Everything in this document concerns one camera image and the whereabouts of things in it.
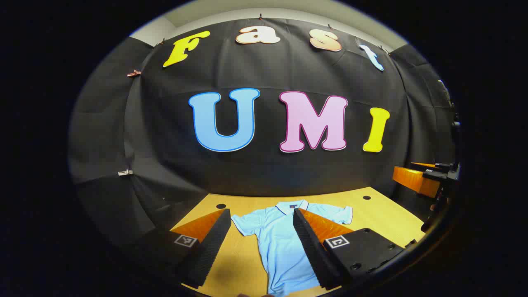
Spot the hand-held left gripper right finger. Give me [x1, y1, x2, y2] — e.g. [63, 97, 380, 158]
[292, 207, 418, 290]

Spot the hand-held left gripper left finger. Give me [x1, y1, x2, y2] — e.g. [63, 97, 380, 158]
[136, 208, 232, 289]

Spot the light blue T-shirt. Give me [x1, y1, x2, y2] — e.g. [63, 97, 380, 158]
[231, 200, 354, 295]

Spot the black backdrop cloth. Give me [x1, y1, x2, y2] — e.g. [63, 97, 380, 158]
[68, 16, 458, 248]

